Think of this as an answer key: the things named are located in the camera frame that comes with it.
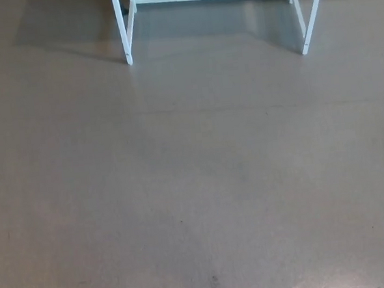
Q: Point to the white metal desk frame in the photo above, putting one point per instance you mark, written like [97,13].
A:
[126,37]

